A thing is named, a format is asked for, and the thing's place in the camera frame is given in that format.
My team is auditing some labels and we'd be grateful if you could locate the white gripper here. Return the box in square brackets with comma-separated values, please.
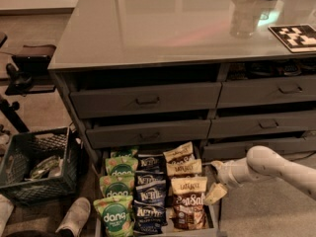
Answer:
[203, 159, 249, 205]

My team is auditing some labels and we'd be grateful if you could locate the brown sea salt bag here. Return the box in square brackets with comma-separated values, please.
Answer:
[170, 177, 207, 230]

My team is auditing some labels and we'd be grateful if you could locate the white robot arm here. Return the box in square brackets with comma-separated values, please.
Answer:
[203, 145, 316, 205]

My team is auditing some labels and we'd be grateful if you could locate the middle brown chip bag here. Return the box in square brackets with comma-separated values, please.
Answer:
[167, 159, 202, 178]

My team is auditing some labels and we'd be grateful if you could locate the brown chip bag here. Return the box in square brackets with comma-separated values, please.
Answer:
[164, 142, 195, 164]
[167, 159, 202, 178]

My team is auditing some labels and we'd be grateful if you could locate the bottom right grey drawer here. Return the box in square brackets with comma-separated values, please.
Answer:
[200, 137, 316, 161]

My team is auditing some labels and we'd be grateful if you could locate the grey drawer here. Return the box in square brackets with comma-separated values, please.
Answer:
[200, 137, 316, 161]
[70, 82, 221, 119]
[217, 75, 316, 109]
[208, 111, 316, 138]
[86, 119, 210, 149]

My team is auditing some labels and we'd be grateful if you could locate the bottom left open drawer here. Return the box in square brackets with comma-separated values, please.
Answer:
[94, 146, 219, 237]

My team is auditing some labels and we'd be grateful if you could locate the back brown chip bag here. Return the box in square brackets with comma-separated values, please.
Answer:
[164, 142, 195, 164]

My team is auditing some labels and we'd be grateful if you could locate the blue kettle bag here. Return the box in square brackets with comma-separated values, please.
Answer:
[136, 180, 166, 206]
[137, 154, 163, 172]
[135, 171, 165, 186]
[133, 200, 167, 234]

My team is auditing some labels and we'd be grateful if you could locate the middle right grey drawer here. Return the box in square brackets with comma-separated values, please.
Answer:
[208, 111, 316, 138]

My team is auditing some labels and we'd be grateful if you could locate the back blue kettle bag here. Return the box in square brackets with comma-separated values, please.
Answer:
[137, 154, 163, 172]

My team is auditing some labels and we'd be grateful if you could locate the front blue kettle bag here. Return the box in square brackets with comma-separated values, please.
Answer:
[133, 200, 167, 234]

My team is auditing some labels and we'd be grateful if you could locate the top left grey drawer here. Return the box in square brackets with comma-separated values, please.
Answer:
[70, 82, 221, 119]

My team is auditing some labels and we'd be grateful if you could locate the green dang bag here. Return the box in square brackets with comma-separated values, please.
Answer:
[99, 175, 134, 198]
[93, 196, 133, 237]
[111, 147, 138, 158]
[105, 156, 138, 176]

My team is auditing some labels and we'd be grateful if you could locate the back green dang bag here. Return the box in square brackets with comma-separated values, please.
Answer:
[111, 147, 138, 158]

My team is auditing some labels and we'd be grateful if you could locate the front green dang bag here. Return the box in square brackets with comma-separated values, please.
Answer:
[93, 196, 133, 237]

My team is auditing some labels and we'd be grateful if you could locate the top right grey drawer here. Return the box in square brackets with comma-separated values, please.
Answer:
[217, 75, 316, 109]

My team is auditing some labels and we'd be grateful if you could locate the grey counter cabinet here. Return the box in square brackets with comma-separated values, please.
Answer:
[49, 0, 316, 164]

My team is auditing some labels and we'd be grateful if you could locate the middle left grey drawer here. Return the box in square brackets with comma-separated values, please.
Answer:
[86, 119, 210, 149]

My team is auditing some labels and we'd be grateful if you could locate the grey shoe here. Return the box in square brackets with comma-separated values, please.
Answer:
[56, 197, 91, 237]

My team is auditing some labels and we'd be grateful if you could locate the black white marker board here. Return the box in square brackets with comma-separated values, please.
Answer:
[268, 24, 316, 53]

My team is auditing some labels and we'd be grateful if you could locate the dark green plastic crate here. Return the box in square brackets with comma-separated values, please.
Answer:
[0, 127, 79, 206]

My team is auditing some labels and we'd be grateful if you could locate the black stand equipment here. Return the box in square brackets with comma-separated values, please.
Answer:
[0, 32, 56, 132]

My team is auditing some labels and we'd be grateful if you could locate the black floor cable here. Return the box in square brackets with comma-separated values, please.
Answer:
[289, 151, 316, 163]

